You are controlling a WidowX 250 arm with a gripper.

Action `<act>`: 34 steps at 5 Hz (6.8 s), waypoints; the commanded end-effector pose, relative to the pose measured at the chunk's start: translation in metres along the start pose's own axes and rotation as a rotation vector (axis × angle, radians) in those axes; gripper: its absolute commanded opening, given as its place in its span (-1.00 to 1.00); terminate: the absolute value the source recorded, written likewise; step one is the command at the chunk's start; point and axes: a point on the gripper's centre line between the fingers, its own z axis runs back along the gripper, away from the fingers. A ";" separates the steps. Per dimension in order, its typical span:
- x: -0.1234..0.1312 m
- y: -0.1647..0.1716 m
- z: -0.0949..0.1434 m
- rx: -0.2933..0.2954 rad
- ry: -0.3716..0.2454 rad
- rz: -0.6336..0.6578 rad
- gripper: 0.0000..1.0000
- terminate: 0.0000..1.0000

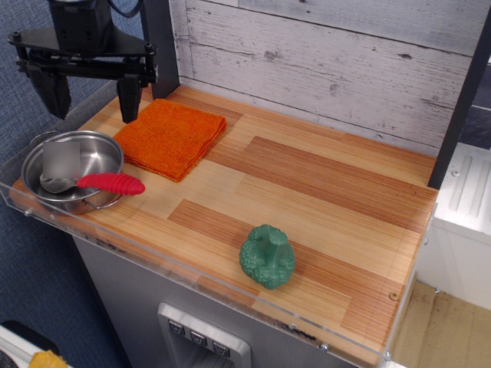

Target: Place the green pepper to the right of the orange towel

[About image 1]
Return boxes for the black cable loop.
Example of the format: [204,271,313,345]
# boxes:
[106,0,146,18]

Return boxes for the dark grey right post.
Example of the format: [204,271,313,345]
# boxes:
[427,9,490,189]

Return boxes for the red-handled metal spoon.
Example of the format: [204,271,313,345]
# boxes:
[40,172,146,196]

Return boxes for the clear acrylic edge guard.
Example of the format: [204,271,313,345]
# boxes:
[1,87,437,367]

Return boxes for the dark grey post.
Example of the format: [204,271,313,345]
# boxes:
[140,0,180,99]
[427,9,490,189]

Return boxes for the dark grey left post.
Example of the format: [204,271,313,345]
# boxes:
[140,0,180,99]

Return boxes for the white toy sink unit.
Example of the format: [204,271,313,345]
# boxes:
[416,143,490,309]

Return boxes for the yellow object at corner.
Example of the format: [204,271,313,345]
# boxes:
[28,350,68,368]

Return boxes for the folded orange cloth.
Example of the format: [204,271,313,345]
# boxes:
[114,99,227,182]

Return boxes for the stainless steel pot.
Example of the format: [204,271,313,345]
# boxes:
[21,130,124,215]

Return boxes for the grey toy kitchen cabinet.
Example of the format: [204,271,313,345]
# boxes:
[71,233,360,368]

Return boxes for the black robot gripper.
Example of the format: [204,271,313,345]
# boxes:
[8,1,158,123]

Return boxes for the silver ice dispenser panel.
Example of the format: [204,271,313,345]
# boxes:
[157,303,252,367]

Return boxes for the green broccoli-shaped toy cap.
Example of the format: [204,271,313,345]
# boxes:
[239,225,296,290]

